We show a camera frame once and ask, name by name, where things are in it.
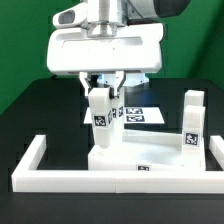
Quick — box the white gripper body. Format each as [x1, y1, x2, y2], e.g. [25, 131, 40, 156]
[47, 9, 164, 75]

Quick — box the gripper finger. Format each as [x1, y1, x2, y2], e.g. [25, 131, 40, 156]
[110, 71, 125, 98]
[79, 72, 92, 96]

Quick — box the white desk top tray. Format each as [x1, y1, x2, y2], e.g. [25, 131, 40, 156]
[88, 129, 206, 172]

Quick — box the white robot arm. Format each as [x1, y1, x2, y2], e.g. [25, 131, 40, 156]
[47, 0, 191, 98]

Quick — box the marker base plate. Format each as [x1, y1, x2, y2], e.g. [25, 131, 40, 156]
[83, 106, 166, 125]

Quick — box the white U-shaped frame fence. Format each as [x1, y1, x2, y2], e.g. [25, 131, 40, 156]
[11, 135, 224, 194]

